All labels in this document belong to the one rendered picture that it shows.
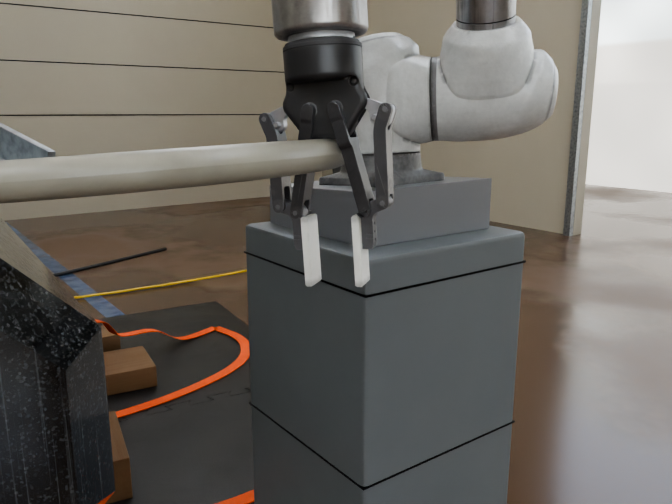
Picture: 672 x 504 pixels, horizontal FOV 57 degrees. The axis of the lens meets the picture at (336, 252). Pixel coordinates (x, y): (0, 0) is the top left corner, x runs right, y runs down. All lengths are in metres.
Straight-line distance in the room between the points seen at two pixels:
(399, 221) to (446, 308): 0.18
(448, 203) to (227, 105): 6.41
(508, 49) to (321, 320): 0.55
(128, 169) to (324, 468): 0.85
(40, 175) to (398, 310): 0.69
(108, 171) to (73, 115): 6.42
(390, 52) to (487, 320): 0.52
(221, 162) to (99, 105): 6.48
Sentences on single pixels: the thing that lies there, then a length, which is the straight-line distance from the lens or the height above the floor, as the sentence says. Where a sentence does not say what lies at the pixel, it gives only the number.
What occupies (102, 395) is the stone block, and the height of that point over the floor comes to 0.48.
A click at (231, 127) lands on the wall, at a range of 7.50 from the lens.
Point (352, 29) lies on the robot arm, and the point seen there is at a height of 1.10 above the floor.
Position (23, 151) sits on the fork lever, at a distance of 0.96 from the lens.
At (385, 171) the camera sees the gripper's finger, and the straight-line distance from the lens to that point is 0.59.
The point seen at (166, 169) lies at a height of 0.98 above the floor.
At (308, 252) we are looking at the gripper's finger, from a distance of 0.62.
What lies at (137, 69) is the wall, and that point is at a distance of 7.09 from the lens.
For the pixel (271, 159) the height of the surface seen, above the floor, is 0.99.
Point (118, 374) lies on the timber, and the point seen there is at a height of 0.09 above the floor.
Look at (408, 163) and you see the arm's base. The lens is 1.17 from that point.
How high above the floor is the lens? 1.02
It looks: 13 degrees down
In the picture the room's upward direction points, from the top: straight up
